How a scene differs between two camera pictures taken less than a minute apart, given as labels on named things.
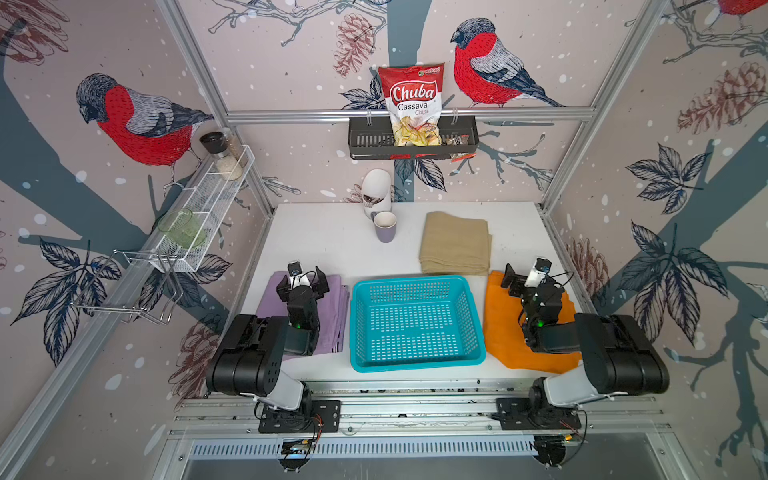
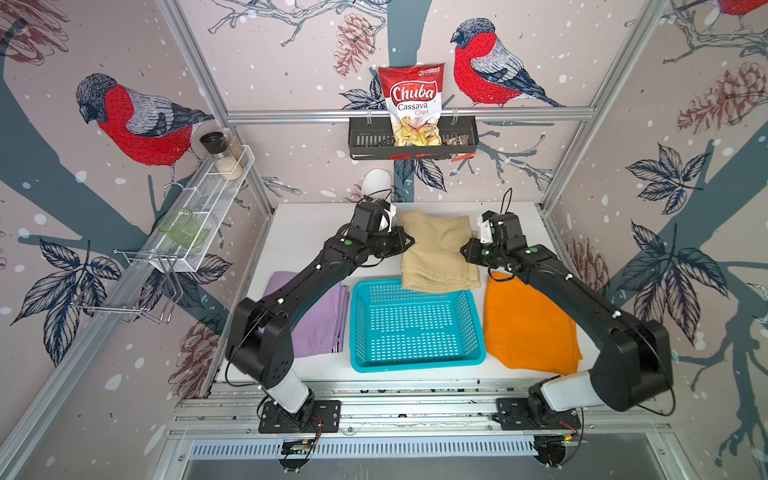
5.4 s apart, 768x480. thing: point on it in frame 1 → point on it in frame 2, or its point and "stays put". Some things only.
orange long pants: x=505 y=337 stays put
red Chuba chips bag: x=413 y=94 stays put
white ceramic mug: x=376 y=189 stays put
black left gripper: x=320 y=285 → x=398 y=234
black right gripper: x=509 y=277 → x=468 y=252
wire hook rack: x=134 y=282 stays put
